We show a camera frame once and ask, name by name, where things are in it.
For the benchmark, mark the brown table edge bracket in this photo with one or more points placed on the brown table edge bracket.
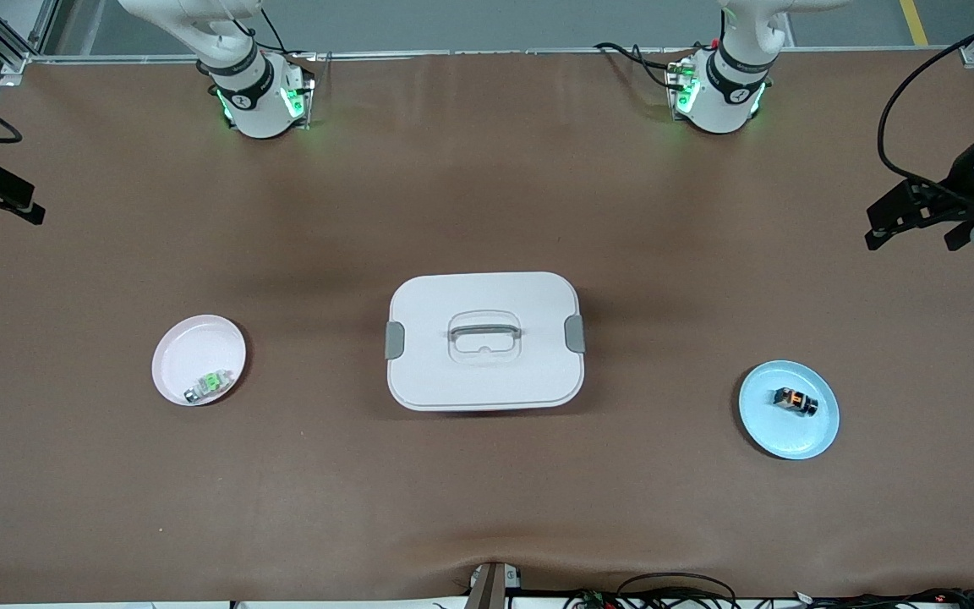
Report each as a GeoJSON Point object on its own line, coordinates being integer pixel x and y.
{"type": "Point", "coordinates": [487, 592]}

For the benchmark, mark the pink round plate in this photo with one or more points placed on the pink round plate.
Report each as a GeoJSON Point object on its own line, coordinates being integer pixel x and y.
{"type": "Point", "coordinates": [191, 351]}

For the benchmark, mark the light blue round plate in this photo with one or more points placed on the light blue round plate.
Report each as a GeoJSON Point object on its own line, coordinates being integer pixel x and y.
{"type": "Point", "coordinates": [766, 427]}

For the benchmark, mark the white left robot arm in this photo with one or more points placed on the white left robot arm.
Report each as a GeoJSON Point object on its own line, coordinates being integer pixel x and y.
{"type": "Point", "coordinates": [728, 101]}

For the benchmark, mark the green push-button switch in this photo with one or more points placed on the green push-button switch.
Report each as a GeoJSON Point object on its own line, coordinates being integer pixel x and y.
{"type": "Point", "coordinates": [215, 382]}

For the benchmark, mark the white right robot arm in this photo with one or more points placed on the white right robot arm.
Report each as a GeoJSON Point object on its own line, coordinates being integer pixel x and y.
{"type": "Point", "coordinates": [250, 101]}

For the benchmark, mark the brown table mat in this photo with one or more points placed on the brown table mat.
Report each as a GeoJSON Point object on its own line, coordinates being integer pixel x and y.
{"type": "Point", "coordinates": [487, 507]}

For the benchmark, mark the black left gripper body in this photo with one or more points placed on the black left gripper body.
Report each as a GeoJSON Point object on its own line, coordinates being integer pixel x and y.
{"type": "Point", "coordinates": [958, 180]}

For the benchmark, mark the white lidded box grey latches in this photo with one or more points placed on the white lidded box grey latches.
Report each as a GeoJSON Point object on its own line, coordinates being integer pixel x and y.
{"type": "Point", "coordinates": [487, 381]}

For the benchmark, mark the orange push-button switch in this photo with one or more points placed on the orange push-button switch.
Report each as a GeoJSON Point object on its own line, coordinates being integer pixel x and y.
{"type": "Point", "coordinates": [794, 399]}

